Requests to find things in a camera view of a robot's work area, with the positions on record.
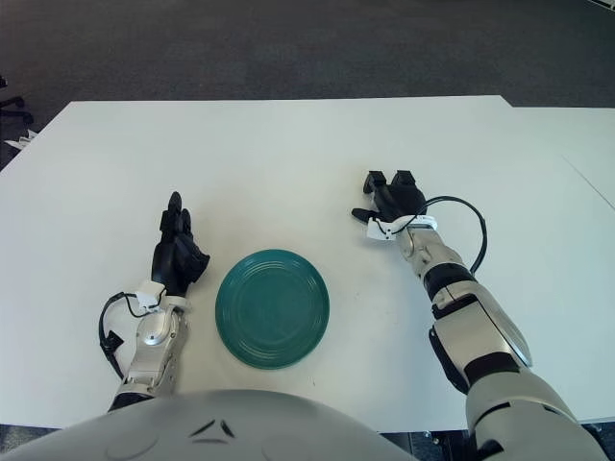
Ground white papers on floor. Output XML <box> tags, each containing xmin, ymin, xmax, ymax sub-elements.
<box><xmin>4</xmin><ymin>128</ymin><xmax>37</xmax><ymax>148</ymax></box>

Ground grey robot torso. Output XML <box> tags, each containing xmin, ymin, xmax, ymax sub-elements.
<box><xmin>0</xmin><ymin>388</ymin><xmax>409</xmax><ymax>461</ymax></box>

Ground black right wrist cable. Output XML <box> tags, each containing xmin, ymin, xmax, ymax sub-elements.
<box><xmin>415</xmin><ymin>195</ymin><xmax>487</xmax><ymax>275</ymax></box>

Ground green ribbed round plate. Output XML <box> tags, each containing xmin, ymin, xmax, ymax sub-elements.
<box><xmin>214</xmin><ymin>248</ymin><xmax>332</xmax><ymax>370</ymax></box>

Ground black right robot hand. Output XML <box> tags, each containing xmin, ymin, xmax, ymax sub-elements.
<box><xmin>351</xmin><ymin>169</ymin><xmax>429</xmax><ymax>228</ymax></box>

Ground black office chair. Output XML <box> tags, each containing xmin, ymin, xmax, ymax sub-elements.
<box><xmin>0</xmin><ymin>74</ymin><xmax>35</xmax><ymax>126</ymax></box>

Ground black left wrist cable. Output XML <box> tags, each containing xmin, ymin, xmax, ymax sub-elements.
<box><xmin>98</xmin><ymin>291</ymin><xmax>145</xmax><ymax>380</ymax></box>

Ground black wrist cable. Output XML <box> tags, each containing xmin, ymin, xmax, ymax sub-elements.
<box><xmin>98</xmin><ymin>291</ymin><xmax>145</xmax><ymax>380</ymax></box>
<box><xmin>415</xmin><ymin>195</ymin><xmax>487</xmax><ymax>275</ymax></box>

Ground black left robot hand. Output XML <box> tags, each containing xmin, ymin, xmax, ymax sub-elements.
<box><xmin>151</xmin><ymin>190</ymin><xmax>211</xmax><ymax>297</ymax></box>

